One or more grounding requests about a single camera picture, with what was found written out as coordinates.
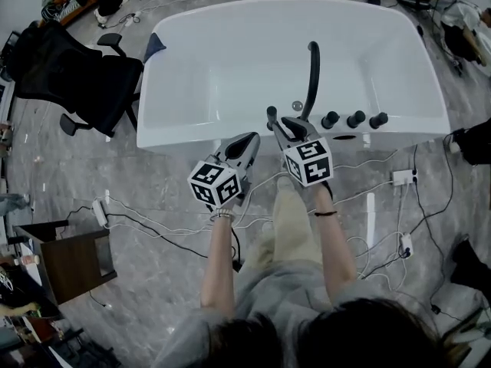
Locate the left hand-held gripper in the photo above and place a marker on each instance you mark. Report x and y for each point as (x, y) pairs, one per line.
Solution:
(215, 184)

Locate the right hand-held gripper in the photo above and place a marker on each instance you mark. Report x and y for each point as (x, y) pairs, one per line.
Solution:
(308, 163)

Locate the person's right forearm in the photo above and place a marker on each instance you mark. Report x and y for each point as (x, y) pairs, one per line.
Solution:
(335, 255)

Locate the person's left forearm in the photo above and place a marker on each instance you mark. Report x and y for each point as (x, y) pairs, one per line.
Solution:
(218, 267)

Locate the white bathtub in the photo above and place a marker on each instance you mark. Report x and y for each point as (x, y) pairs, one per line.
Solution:
(249, 63)

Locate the person's right white shoe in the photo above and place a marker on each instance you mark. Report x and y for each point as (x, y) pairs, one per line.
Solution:
(285, 182)

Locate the person's white shoe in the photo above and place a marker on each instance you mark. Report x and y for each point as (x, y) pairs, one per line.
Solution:
(285, 182)
(267, 226)

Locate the tall black faucet spout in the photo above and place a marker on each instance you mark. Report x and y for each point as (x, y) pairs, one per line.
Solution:
(314, 75)

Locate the person's left white shoe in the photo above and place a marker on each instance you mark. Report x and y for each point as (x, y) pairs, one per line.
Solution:
(267, 226)

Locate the black wrist band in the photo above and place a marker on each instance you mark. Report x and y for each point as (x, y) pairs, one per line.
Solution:
(326, 213)

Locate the person's beige trousers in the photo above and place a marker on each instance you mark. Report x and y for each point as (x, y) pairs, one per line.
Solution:
(291, 224)

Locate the white power strip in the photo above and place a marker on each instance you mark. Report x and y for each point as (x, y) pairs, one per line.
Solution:
(99, 213)
(406, 244)
(403, 177)

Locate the dark blue bath cushion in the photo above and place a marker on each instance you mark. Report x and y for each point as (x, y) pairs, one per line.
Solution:
(154, 46)

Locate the person's grey shirt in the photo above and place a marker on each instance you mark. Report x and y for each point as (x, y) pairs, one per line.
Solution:
(276, 290)

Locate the black office chair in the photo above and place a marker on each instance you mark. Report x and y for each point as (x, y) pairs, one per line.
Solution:
(84, 79)

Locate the dark brown wooden cabinet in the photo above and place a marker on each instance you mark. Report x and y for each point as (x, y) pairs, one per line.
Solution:
(73, 263)

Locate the orange box with striped cloth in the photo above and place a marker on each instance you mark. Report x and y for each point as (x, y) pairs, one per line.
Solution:
(69, 8)

